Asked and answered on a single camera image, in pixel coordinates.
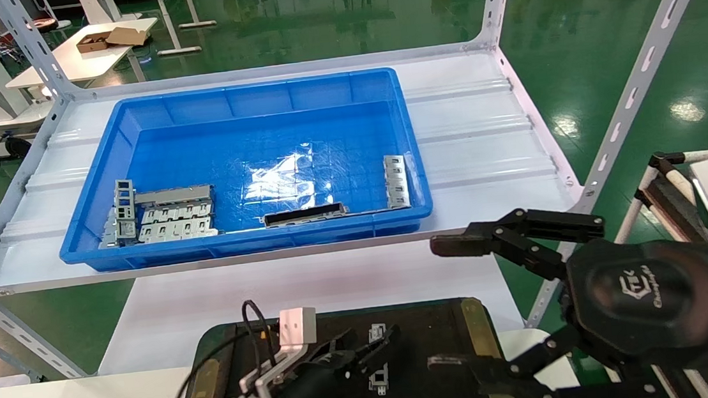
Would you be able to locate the white metal shelf rack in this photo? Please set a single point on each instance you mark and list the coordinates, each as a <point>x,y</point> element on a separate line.
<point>638,78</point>

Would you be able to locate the brown cardboard box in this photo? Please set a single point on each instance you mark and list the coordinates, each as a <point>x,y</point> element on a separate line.
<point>112,38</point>

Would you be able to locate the blue plastic bin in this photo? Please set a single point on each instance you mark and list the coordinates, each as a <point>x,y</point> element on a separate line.
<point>255,98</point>

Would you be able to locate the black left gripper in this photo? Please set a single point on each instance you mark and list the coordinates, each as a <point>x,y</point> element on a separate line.
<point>319,381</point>

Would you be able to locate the white tube trolley frame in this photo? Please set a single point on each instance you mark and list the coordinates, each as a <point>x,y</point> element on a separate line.
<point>668,203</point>

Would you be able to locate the flat silver metal part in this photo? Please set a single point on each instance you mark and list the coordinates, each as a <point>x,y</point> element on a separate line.
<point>174,195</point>

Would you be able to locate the silver metal part square holes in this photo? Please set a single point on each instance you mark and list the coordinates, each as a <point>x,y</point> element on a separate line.
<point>379,379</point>

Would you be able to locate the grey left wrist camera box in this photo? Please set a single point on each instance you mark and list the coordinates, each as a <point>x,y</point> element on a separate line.
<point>296,327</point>

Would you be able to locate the silver camera mount bracket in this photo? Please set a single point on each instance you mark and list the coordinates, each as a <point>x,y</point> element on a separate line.
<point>273,373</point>

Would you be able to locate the silver metal part with tabs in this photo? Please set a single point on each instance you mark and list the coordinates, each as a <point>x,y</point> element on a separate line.
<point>396,182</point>

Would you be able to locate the white work table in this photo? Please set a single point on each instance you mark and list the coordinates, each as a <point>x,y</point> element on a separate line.
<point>79,59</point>

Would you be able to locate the silver metal part dark opening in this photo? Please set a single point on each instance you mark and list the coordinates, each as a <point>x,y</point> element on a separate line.
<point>304,215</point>

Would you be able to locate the black container tray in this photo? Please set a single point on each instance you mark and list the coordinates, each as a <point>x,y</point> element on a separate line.
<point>430,333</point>

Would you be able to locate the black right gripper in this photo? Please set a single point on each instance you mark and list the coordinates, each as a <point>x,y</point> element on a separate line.
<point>644,292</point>

